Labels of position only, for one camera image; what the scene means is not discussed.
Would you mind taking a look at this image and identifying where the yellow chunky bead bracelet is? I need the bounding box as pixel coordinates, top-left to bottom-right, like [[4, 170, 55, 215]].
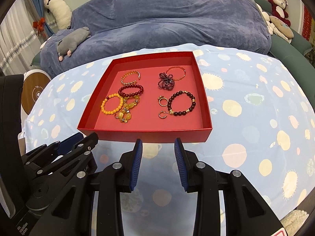
[[114, 94, 141, 124]]

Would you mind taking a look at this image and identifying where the gold ring red stone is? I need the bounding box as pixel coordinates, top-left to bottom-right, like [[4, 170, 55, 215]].
[[157, 95, 168, 107]]

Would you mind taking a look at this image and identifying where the green sofa headboard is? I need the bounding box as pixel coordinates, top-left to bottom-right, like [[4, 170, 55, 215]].
[[236, 0, 315, 79]]

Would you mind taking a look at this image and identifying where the white round wooden device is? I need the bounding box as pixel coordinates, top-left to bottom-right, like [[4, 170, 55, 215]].
[[21, 69, 51, 114]]

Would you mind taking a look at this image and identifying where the gold hoop earring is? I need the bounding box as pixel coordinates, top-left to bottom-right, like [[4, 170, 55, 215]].
[[158, 111, 173, 119]]

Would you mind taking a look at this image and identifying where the dark bead gold bracelet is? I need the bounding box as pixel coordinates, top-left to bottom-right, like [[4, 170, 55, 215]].
[[167, 90, 197, 117]]

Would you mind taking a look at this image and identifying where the dark red bead bracelet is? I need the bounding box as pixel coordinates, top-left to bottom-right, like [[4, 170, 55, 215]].
[[117, 83, 145, 99]]

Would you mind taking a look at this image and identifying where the white sheep plush toy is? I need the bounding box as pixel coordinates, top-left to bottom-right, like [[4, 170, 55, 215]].
[[43, 0, 72, 30]]

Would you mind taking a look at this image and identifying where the purple small bead strand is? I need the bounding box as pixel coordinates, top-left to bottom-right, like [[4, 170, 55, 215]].
[[158, 73, 175, 91]]

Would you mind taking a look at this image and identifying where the gold amber bead bracelet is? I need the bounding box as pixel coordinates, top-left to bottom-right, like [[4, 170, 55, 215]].
[[120, 70, 142, 86]]

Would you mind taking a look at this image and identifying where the red cardboard tray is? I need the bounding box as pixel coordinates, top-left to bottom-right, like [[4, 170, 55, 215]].
[[77, 51, 212, 143]]

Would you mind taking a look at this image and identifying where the blue plush blanket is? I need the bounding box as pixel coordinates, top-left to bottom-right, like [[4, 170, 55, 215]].
[[40, 0, 271, 77]]

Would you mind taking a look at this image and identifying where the thin red gold bangle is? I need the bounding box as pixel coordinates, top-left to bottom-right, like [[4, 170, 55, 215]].
[[166, 66, 186, 81]]

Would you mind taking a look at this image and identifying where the red bow decoration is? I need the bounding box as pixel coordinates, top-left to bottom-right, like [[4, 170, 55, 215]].
[[32, 18, 46, 38]]

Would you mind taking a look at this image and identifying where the red monkey plush toy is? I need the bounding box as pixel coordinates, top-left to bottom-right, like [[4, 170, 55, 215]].
[[268, 0, 291, 27]]

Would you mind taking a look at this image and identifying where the orange bead bracelet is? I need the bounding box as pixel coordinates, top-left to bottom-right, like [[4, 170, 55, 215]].
[[101, 93, 124, 116]]

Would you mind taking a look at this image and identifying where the grey mouse plush toy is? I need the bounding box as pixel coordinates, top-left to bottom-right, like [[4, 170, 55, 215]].
[[57, 27, 91, 62]]

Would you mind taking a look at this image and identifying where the beige plush toy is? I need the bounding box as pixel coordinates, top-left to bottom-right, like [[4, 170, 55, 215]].
[[256, 4, 294, 44]]

